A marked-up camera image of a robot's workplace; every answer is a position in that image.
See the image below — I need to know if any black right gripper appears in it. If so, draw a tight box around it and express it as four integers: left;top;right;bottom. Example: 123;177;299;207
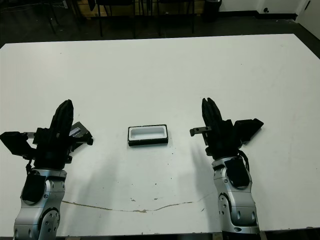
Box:
189;97;243;160

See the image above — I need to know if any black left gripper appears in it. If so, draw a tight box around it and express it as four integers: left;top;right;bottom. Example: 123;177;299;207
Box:
21;99;95;171

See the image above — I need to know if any black box lid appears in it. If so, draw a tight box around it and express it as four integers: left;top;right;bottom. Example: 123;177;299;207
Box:
70;121;94;140

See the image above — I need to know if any black box base white insert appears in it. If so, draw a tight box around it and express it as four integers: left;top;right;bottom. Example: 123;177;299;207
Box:
127;123;169;148

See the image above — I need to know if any black office chair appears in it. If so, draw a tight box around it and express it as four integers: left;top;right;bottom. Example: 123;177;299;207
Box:
96;0;137;38
157;0;196;36

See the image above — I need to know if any dark metal chair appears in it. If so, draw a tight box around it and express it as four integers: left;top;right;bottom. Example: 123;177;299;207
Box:
46;0;83;33

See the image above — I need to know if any black waste bin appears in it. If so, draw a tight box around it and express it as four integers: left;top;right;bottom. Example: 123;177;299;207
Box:
205;0;223;22

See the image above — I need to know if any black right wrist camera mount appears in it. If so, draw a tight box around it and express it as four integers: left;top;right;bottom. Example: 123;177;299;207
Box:
233;118;265;146

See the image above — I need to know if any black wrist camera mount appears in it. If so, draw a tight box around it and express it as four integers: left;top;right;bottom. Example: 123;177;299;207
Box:
233;118;265;146
0;131;37;161

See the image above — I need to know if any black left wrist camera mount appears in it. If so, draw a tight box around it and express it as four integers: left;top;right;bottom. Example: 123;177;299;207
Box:
0;131;37;161

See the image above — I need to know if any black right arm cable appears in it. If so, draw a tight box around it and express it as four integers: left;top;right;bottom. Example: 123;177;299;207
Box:
236;148;252;173

